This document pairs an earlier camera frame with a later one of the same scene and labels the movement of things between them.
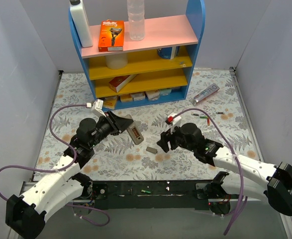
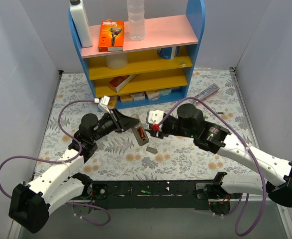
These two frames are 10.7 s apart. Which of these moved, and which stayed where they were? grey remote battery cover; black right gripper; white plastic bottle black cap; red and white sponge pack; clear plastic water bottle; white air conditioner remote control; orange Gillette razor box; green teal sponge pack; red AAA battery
Moved: white air conditioner remote control; black right gripper; red AAA battery
Stayed: white plastic bottle black cap; grey remote battery cover; green teal sponge pack; orange Gillette razor box; clear plastic water bottle; red and white sponge pack
